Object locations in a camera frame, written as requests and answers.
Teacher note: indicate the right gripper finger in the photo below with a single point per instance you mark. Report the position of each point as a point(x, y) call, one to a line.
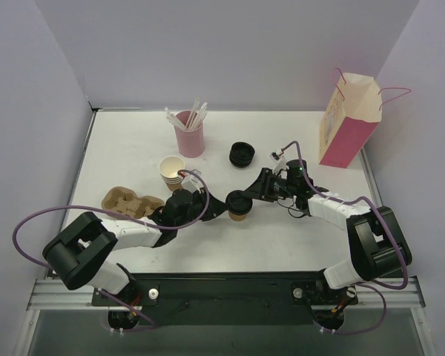
point(262, 179)
point(257, 193)

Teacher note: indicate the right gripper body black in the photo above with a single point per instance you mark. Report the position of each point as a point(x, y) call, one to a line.
point(264, 184)

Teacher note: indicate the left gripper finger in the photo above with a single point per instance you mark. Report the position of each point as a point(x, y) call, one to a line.
point(216, 206)
point(209, 215)

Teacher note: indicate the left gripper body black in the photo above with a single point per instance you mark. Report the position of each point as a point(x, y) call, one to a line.
point(208, 204)

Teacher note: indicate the single brown paper cup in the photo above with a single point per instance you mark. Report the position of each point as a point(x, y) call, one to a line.
point(237, 216)

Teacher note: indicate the stack of black lids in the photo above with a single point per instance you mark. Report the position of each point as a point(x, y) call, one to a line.
point(241, 154)

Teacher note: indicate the stack of brown paper cups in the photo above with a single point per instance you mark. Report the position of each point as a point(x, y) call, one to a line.
point(168, 169)

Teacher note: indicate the pink cream paper gift bag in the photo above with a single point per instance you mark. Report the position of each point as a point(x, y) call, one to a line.
point(352, 115)

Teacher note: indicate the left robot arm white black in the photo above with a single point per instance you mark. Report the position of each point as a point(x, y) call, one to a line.
point(78, 254)

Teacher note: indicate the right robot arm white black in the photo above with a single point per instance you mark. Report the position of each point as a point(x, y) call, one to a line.
point(377, 246)

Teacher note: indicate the brown pulp cup carriers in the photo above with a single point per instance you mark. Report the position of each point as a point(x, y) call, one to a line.
point(125, 201)

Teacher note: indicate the pink straw holder cup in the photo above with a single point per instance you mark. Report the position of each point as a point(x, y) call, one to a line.
point(191, 144)

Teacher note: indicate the white wrapped straws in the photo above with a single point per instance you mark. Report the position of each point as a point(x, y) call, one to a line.
point(195, 119)

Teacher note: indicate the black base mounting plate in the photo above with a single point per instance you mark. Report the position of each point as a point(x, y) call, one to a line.
point(282, 298)

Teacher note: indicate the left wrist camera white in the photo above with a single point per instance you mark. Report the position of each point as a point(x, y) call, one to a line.
point(191, 183)

